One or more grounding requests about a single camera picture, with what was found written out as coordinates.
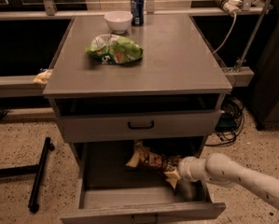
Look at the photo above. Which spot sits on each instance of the blue soda can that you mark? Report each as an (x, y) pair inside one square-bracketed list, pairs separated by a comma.
[(137, 10)]

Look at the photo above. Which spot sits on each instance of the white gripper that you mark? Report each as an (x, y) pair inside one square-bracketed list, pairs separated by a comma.
[(185, 168)]

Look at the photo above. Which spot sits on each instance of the closed top drawer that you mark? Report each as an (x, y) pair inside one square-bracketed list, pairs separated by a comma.
[(98, 128)]

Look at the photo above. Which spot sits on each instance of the green chip bag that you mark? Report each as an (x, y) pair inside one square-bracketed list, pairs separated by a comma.
[(114, 49)]

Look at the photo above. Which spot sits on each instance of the brown chip bag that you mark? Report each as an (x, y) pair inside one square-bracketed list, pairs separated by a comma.
[(145, 157)]

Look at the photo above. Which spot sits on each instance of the grey metal drawer cabinet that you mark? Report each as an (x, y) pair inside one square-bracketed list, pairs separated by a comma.
[(177, 73)]

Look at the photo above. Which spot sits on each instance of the white bowl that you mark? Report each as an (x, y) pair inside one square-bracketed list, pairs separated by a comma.
[(118, 21)]

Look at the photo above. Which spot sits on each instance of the grey metal rail frame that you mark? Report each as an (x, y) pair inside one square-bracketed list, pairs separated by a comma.
[(12, 86)]

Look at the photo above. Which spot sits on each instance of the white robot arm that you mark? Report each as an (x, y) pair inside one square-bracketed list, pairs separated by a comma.
[(218, 169)]

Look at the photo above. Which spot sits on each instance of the open middle drawer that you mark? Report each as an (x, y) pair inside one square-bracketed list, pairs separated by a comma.
[(110, 192)]

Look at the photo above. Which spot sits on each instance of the black floor stand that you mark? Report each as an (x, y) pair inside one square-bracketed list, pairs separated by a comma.
[(36, 169)]

